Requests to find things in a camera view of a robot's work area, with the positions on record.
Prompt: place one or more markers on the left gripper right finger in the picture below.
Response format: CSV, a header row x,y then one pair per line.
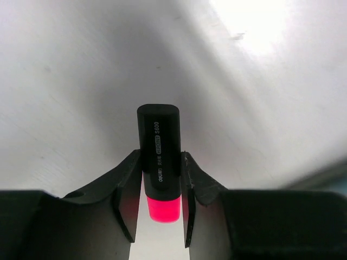
x,y
220,223

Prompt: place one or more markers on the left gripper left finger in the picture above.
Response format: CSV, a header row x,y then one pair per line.
x,y
97,221

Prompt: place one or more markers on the pink highlighter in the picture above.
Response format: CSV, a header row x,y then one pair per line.
x,y
160,151

